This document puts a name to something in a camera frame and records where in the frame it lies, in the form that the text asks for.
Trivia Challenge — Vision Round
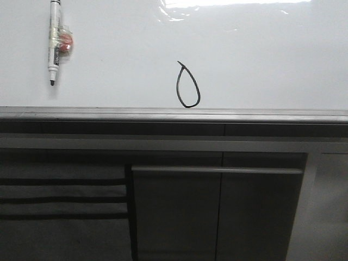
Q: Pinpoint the red magnet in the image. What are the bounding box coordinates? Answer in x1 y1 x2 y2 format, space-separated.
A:
57 25 74 63

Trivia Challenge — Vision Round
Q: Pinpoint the white black whiteboard marker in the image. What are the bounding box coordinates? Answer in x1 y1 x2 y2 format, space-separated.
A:
48 0 61 86

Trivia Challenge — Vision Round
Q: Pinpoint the white whiteboard with metal frame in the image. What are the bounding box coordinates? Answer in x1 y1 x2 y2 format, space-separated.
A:
1 1 347 124

